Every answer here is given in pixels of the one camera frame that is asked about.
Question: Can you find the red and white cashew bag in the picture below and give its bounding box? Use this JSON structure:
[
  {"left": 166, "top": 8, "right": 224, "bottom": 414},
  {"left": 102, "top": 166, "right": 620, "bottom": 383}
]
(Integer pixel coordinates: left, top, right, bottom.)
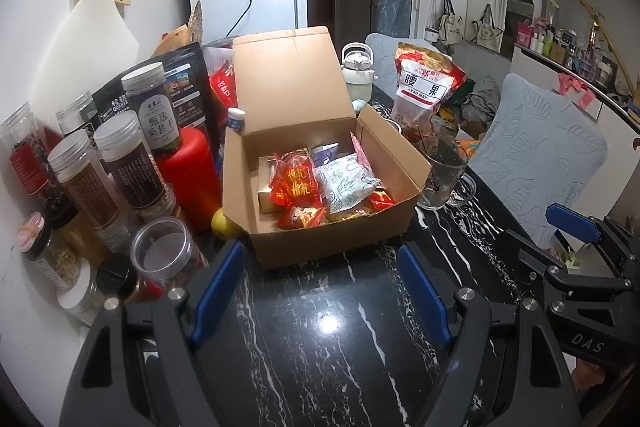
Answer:
[{"left": 391, "top": 41, "right": 467, "bottom": 132}]

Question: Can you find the small black lid jar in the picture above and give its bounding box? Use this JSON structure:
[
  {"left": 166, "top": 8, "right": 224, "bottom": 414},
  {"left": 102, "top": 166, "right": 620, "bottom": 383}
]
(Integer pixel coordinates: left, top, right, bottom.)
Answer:
[{"left": 97, "top": 254, "right": 138, "bottom": 303}]

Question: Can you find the red and white snack packet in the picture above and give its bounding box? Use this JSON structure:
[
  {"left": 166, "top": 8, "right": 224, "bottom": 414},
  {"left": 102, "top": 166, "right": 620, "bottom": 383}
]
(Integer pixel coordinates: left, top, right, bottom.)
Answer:
[{"left": 370, "top": 189, "right": 398, "bottom": 210}]

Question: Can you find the white green print snack packet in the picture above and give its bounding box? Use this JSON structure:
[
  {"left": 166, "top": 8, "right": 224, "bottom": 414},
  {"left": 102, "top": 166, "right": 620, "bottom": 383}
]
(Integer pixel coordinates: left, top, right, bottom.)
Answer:
[{"left": 314, "top": 153, "right": 382, "bottom": 214}]

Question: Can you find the white tote bag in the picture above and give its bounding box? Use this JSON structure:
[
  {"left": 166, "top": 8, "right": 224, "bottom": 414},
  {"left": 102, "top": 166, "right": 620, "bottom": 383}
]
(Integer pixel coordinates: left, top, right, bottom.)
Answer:
[
  {"left": 472, "top": 3, "right": 501, "bottom": 52},
  {"left": 437, "top": 0, "right": 463, "bottom": 45}
]

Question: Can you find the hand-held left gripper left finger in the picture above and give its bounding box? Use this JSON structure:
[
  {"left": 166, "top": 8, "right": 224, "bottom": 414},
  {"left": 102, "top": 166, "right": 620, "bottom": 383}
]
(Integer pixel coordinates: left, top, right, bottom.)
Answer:
[{"left": 64, "top": 239, "right": 247, "bottom": 427}]

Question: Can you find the small white jar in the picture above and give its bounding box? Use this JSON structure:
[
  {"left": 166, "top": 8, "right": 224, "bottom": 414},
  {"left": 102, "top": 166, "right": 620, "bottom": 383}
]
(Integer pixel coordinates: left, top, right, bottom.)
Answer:
[{"left": 57, "top": 259, "right": 113, "bottom": 325}]

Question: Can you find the cream water jug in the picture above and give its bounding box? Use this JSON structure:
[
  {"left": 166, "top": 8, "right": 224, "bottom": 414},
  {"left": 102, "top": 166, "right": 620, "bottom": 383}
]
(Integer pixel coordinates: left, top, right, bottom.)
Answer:
[{"left": 341, "top": 43, "right": 377, "bottom": 102}]

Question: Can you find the dark label clear jar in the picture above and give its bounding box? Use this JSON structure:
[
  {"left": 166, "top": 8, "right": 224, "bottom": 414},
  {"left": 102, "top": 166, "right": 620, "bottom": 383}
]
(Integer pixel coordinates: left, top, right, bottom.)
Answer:
[{"left": 94, "top": 111, "right": 166, "bottom": 210}]

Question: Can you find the blue and white snack packet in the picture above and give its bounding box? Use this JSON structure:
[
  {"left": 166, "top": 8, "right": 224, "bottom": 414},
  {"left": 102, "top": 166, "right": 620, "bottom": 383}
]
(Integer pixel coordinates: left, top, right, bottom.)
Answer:
[{"left": 310, "top": 143, "right": 341, "bottom": 168}]

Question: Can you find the white and blue bottle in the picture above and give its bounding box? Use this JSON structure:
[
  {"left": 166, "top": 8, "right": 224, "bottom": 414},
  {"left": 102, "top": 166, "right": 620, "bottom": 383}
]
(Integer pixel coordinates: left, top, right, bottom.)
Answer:
[{"left": 225, "top": 108, "right": 247, "bottom": 135}]

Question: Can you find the open lidless clear jar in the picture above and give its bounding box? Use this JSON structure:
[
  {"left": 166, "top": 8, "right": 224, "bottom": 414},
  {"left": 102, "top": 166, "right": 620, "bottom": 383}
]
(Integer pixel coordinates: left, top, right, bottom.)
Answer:
[{"left": 131, "top": 217, "right": 208, "bottom": 298}]

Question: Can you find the small red orange snack packet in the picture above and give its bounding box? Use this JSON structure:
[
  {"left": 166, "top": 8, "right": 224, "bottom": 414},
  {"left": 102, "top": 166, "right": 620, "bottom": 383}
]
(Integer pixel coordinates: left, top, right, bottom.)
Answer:
[{"left": 277, "top": 206, "right": 326, "bottom": 228}]

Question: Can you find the yellow waffle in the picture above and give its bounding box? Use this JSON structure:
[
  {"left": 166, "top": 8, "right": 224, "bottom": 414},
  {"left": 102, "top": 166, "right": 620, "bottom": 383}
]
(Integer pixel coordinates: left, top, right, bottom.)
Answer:
[{"left": 325, "top": 207, "right": 371, "bottom": 224}]

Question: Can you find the red plastic container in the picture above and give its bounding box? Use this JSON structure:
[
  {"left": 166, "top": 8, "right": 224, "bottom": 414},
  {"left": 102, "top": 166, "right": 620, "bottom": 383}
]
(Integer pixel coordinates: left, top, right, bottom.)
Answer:
[{"left": 157, "top": 127, "right": 223, "bottom": 233}]

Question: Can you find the pink cloth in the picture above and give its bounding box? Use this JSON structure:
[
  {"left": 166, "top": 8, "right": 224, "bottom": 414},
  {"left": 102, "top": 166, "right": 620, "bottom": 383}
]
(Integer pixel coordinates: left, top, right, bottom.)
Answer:
[{"left": 557, "top": 74, "right": 596, "bottom": 108}]

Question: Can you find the brown label clear jar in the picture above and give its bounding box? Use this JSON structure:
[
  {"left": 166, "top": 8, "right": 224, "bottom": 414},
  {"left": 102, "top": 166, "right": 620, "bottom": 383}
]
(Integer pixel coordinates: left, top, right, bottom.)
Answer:
[{"left": 48, "top": 129, "right": 123, "bottom": 233}]

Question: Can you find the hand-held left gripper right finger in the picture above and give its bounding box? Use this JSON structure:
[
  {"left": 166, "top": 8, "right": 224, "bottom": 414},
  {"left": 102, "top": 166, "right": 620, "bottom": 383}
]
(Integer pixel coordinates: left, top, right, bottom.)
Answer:
[{"left": 397, "top": 244, "right": 584, "bottom": 427}]

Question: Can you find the black printed food bag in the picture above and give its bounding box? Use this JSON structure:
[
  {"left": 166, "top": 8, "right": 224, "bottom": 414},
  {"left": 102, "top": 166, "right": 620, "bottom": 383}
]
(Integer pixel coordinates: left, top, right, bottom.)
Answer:
[{"left": 92, "top": 42, "right": 221, "bottom": 168}]

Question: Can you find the red label clear jar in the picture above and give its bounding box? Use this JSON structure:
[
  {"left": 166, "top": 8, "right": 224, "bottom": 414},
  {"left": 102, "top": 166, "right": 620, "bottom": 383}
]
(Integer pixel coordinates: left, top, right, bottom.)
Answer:
[{"left": 0, "top": 102, "right": 56, "bottom": 198}]

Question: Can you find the small gold box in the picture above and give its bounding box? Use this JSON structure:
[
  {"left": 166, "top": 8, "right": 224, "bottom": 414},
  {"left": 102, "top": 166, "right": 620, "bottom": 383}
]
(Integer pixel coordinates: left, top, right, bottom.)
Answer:
[{"left": 257, "top": 154, "right": 281, "bottom": 210}]

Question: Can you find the clear glass mug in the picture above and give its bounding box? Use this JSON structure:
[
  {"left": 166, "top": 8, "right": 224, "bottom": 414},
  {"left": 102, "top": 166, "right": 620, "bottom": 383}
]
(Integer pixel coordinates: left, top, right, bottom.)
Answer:
[{"left": 417, "top": 134, "right": 478, "bottom": 211}]

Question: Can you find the small pink lid jar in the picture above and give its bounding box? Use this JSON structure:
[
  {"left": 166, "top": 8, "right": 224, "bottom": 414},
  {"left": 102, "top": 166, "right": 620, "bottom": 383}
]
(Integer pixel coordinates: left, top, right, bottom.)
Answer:
[{"left": 17, "top": 212, "right": 81, "bottom": 290}]

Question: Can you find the plain clear plastic jar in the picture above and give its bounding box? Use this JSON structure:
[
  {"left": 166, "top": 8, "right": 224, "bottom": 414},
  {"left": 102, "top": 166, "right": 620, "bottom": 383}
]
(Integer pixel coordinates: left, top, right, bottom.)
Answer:
[{"left": 56, "top": 91, "right": 98, "bottom": 138}]

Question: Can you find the white foam board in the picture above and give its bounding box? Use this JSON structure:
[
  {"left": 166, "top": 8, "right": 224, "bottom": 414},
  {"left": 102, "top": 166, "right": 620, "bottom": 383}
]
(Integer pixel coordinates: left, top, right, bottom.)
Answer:
[{"left": 47, "top": 0, "right": 140, "bottom": 108}]

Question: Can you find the grey cloth pile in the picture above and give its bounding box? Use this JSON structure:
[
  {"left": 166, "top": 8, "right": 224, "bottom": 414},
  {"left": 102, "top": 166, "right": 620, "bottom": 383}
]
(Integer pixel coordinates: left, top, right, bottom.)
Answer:
[{"left": 462, "top": 77, "right": 501, "bottom": 122}]

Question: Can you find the red gold print snack packet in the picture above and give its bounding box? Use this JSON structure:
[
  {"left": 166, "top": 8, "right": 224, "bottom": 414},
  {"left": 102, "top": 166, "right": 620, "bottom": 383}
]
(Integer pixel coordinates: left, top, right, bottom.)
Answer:
[{"left": 270, "top": 152, "right": 326, "bottom": 208}]

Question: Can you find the brown cardboard box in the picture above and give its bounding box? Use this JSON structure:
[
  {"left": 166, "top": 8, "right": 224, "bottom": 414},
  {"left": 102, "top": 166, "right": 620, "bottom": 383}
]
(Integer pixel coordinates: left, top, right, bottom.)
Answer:
[{"left": 222, "top": 26, "right": 432, "bottom": 269}]

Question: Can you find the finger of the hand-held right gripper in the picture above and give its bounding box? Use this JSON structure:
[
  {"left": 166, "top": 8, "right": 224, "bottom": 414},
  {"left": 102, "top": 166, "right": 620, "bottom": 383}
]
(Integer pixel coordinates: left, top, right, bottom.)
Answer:
[
  {"left": 546, "top": 203, "right": 640, "bottom": 278},
  {"left": 505, "top": 229, "right": 623, "bottom": 294}
]

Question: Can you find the row of cosmetic bottles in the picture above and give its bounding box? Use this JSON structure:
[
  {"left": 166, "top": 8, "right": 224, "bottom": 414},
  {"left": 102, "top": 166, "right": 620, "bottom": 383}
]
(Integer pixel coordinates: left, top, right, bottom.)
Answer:
[{"left": 517, "top": 14, "right": 640, "bottom": 108}]

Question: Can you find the round woven mat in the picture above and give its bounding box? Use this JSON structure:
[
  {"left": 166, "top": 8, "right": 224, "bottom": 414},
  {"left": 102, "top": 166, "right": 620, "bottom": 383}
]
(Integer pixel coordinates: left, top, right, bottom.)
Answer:
[{"left": 187, "top": 0, "right": 203, "bottom": 42}]

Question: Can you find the yellow lemon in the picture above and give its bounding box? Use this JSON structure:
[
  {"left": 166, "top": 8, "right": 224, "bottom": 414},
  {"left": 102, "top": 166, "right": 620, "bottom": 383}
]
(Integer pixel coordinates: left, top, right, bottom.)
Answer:
[{"left": 211, "top": 208, "right": 241, "bottom": 239}]

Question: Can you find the person's right hand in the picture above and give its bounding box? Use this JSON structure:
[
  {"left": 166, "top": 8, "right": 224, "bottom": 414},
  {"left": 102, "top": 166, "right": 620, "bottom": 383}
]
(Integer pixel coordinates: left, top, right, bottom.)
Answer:
[{"left": 575, "top": 355, "right": 619, "bottom": 391}]

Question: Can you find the white fridge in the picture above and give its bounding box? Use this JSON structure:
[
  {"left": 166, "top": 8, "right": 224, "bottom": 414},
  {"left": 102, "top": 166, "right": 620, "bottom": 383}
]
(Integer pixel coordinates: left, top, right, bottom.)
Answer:
[{"left": 189, "top": 0, "right": 307, "bottom": 42}]

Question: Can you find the green label clear jar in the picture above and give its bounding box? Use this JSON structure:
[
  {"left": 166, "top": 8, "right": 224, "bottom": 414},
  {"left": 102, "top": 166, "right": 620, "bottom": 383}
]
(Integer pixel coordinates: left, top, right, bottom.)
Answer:
[{"left": 121, "top": 62, "right": 182, "bottom": 158}]

